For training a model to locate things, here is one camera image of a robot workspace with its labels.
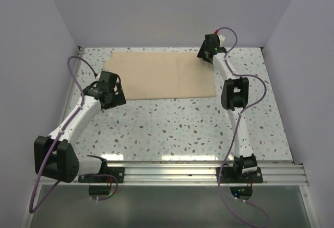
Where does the beige cloth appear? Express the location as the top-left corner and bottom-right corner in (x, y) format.
(104, 52), (216, 100)

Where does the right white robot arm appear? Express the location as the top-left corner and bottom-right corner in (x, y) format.
(197, 31), (258, 183)

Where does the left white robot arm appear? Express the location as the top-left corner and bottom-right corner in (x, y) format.
(34, 71), (126, 183)

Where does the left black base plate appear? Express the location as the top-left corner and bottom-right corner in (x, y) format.
(78, 166), (125, 184)

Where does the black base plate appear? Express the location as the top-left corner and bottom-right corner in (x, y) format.
(216, 166), (264, 184)
(78, 166), (125, 184)

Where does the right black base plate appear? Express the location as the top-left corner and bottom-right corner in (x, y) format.
(216, 166), (264, 184)

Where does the aluminium rail frame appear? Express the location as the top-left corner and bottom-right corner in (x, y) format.
(29, 47), (312, 227)

